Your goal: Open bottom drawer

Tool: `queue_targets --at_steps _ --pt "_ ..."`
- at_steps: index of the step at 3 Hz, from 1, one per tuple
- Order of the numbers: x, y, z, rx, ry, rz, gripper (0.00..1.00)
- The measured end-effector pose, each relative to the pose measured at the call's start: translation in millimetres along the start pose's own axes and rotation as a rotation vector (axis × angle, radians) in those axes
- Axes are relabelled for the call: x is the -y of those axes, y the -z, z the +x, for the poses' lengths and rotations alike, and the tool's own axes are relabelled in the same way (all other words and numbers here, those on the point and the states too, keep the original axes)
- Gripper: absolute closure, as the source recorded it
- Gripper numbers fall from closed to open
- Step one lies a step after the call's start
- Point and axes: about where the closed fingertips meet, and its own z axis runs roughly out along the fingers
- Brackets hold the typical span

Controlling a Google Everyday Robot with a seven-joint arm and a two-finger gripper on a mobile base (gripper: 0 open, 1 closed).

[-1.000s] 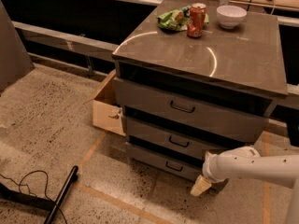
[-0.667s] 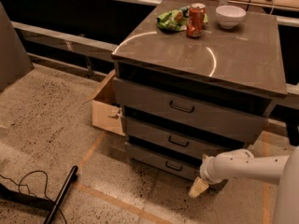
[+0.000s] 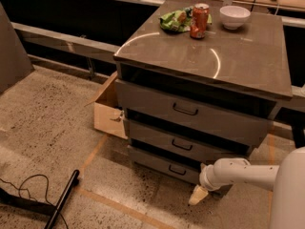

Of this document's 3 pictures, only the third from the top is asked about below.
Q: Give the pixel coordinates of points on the grey metal rail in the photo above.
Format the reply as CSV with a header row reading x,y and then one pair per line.
x,y
67,43

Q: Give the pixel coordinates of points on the black metal stand leg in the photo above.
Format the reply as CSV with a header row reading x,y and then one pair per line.
x,y
53,212

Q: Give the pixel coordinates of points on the grey middle drawer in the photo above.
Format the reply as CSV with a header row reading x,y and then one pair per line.
x,y
165,143

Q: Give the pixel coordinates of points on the cardboard box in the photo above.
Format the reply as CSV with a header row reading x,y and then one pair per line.
x,y
107,117

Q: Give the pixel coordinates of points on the grey panel at left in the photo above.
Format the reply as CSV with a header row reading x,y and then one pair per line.
x,y
15,64

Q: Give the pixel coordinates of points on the orange soda can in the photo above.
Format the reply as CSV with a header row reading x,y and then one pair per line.
x,y
200,16

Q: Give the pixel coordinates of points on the grey drawer cabinet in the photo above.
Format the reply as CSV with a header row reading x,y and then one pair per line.
x,y
245,70

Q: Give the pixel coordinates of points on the green chip bag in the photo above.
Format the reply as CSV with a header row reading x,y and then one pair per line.
x,y
177,20

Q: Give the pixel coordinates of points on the grey bottom drawer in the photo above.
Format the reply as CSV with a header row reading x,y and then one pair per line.
x,y
164,165

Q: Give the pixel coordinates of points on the grey top drawer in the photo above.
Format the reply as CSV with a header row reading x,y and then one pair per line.
x,y
241,128

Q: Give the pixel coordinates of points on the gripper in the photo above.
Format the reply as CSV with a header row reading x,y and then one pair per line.
x,y
205,177

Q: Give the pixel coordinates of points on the white bowl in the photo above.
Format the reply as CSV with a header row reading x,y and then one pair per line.
x,y
233,17

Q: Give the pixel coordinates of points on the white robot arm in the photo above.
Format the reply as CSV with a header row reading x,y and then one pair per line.
x,y
286,181

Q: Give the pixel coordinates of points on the grey drawer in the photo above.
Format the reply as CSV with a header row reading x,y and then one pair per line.
x,y
165,143
241,128
164,165

